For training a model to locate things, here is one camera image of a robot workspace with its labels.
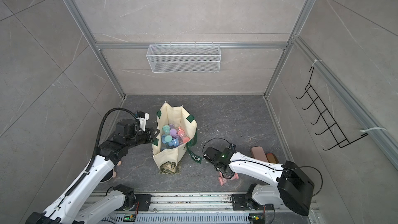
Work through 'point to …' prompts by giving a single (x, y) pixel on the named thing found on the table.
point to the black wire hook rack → (340, 138)
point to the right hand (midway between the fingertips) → (223, 167)
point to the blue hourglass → (174, 142)
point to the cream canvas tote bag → (172, 156)
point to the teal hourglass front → (166, 128)
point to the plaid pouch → (271, 158)
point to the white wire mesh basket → (184, 57)
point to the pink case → (258, 153)
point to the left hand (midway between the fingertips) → (161, 129)
